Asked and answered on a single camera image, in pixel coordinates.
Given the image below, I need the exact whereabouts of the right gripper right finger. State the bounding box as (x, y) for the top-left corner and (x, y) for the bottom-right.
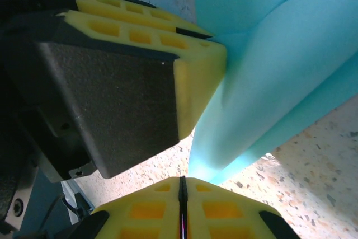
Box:
(183, 176), (297, 239)

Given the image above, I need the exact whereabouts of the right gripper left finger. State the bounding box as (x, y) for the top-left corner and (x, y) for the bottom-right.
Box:
(63, 176), (184, 239)

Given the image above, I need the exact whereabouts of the light blue cloth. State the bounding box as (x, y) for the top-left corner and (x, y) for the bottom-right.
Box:
(187, 0), (358, 186)

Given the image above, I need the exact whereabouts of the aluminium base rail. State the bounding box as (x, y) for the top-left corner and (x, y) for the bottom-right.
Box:
(60, 179), (95, 220)

